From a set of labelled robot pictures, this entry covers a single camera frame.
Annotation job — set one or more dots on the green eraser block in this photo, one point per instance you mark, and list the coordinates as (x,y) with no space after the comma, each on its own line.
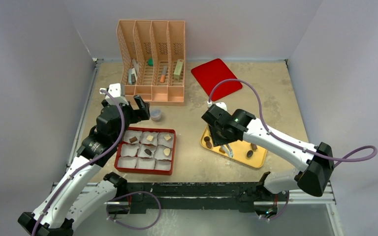
(150,62)

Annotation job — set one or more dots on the green small carton box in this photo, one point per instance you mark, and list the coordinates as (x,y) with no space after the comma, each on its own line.
(178,69)

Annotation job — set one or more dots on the pink plastic desk organizer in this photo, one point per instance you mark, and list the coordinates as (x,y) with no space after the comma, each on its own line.
(154,60)

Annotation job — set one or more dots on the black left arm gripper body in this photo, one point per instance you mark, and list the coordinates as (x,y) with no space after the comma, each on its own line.
(129,111)

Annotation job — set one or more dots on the grey stapler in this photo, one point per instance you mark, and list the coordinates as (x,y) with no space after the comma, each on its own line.
(132,76)

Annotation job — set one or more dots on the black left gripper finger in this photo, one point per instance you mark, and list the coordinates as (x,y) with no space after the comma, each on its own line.
(143,107)
(139,115)

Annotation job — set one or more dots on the yellow tray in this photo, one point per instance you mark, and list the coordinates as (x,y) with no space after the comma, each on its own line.
(240,149)

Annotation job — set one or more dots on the white chocolate oval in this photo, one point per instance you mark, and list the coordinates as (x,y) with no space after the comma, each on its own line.
(167,151)

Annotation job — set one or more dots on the red flat lid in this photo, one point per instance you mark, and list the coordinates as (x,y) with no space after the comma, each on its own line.
(213,72)

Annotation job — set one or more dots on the clear paperclip jar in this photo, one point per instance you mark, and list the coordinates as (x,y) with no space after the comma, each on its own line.
(156,115)

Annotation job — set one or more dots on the dark round chocolate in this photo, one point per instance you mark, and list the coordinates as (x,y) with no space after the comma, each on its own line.
(249,153)

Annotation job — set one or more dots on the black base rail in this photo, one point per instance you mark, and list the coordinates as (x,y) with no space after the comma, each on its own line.
(245,197)

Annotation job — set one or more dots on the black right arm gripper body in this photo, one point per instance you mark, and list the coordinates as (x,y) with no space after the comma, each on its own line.
(222,141)

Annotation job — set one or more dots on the brown chocolate piece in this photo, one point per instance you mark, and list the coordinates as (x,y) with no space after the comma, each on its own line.
(133,140)

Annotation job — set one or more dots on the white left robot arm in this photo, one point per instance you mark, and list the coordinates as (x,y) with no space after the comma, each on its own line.
(50,218)

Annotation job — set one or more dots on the white chocolate square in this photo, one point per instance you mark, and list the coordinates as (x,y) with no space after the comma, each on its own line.
(167,137)

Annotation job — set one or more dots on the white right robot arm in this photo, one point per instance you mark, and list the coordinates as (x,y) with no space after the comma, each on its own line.
(313,166)

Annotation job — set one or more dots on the red chocolate box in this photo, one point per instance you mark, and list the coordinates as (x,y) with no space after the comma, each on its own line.
(131,158)

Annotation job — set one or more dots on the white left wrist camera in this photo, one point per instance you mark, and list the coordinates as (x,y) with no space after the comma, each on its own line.
(114,94)

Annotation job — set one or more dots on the metal tongs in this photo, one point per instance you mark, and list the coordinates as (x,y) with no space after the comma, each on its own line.
(227,150)

